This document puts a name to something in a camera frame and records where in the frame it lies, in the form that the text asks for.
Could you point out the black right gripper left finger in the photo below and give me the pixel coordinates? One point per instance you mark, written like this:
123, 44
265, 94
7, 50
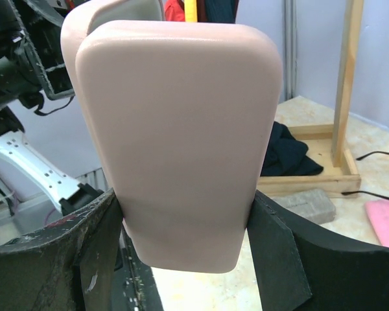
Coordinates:
67, 265

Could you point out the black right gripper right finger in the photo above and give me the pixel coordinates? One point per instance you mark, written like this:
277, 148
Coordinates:
300, 265

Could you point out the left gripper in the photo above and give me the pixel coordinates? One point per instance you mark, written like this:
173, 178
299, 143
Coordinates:
31, 63

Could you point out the grey glasses case green lining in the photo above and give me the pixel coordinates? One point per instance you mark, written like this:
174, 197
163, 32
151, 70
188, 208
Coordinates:
314, 205

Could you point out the pink glasses case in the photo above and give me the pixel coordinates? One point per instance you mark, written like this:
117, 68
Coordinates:
180, 114

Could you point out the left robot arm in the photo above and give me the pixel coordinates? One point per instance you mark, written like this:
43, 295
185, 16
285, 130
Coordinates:
66, 193

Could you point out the tortoiseshell sunglasses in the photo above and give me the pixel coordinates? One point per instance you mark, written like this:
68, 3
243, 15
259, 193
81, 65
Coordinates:
374, 175

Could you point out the wooden clothes rack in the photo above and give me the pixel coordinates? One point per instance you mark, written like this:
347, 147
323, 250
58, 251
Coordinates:
327, 142

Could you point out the pink folded shirt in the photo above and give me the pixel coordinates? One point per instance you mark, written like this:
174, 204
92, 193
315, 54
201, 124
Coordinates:
378, 214

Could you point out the dark striped hanging garment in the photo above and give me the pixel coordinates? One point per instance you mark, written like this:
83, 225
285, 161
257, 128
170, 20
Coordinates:
286, 156

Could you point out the red hanging shirt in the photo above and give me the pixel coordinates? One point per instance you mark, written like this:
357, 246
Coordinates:
174, 10

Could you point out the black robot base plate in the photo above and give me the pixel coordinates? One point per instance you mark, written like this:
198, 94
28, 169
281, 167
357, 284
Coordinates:
133, 286

